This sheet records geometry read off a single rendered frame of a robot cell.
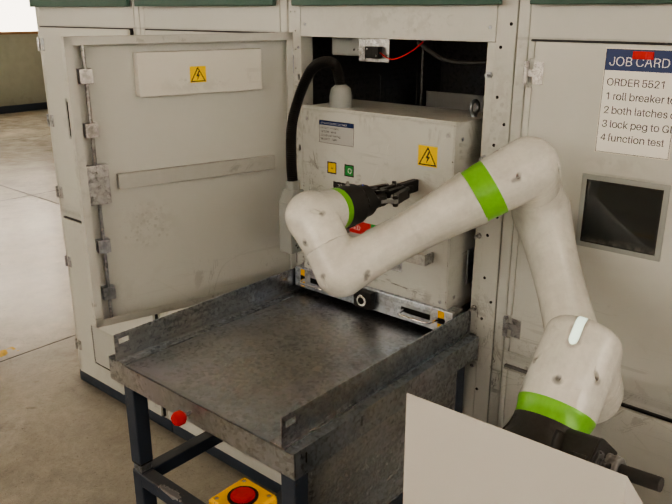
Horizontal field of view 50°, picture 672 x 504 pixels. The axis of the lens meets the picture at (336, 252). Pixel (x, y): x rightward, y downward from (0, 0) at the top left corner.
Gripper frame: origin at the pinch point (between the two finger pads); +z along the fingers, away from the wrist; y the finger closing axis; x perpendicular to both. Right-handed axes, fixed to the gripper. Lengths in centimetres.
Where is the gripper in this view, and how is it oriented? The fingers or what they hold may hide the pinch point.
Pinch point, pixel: (407, 187)
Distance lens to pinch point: 177.0
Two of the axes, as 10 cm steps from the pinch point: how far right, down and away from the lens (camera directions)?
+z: 6.5, -2.4, 7.2
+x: 0.0, -9.5, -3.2
